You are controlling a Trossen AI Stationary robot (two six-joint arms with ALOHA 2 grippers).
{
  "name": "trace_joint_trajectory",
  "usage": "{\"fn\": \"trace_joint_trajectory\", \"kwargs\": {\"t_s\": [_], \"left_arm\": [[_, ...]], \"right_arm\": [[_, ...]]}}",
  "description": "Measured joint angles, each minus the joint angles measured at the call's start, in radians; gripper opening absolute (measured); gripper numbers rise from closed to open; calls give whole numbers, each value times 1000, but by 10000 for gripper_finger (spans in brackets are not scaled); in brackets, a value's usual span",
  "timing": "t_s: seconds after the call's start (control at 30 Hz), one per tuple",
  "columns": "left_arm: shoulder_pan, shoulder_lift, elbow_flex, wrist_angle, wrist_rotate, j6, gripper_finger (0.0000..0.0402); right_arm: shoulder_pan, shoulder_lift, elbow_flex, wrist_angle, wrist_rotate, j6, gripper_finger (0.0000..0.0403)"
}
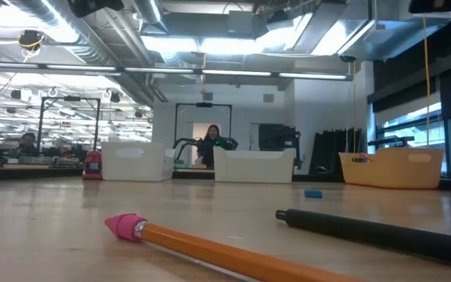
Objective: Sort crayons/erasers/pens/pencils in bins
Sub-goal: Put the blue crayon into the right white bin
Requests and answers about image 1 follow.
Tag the blue eraser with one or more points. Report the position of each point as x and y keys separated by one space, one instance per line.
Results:
x=313 y=194

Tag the background black robot arm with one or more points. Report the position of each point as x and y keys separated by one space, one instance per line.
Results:
x=229 y=143
x=182 y=143

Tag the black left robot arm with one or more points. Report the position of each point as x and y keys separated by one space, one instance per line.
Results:
x=92 y=6

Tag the person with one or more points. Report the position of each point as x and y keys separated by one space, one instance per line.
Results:
x=27 y=143
x=210 y=150

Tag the large white plastic bin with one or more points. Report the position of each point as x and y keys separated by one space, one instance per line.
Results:
x=255 y=166

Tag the black equipment rack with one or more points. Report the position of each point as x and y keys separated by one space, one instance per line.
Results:
x=276 y=137

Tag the small white plastic bin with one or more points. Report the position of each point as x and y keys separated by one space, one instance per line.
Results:
x=133 y=164

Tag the black folding panels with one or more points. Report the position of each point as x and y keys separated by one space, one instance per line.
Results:
x=327 y=149

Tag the long ceiling light strip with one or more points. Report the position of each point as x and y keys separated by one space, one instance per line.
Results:
x=80 y=67

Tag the black pen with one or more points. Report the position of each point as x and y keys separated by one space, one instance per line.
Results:
x=366 y=233

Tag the yellow plastic bin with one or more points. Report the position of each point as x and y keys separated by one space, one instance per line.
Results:
x=394 y=172

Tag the background desk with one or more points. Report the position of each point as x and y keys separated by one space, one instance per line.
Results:
x=33 y=172

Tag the black stand frame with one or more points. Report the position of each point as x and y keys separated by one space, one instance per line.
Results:
x=69 y=98
x=204 y=104

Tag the round silver air duct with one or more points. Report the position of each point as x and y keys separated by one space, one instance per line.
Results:
x=104 y=39

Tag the rectangular silver air duct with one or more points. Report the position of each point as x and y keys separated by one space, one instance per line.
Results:
x=386 y=43

